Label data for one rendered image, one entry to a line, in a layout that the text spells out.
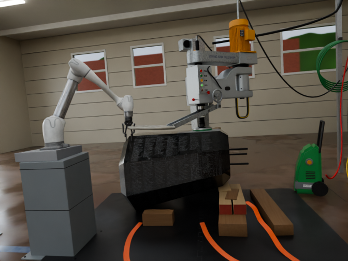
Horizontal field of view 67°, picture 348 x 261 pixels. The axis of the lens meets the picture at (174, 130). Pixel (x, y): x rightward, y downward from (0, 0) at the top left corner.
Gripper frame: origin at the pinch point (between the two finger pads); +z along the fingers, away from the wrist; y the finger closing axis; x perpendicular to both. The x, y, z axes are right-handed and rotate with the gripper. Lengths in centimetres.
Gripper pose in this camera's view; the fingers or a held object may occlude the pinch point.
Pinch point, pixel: (128, 137)
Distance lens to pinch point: 264.0
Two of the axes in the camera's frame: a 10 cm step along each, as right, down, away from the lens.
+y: 9.6, -0.2, 2.9
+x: -3.0, -0.5, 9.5
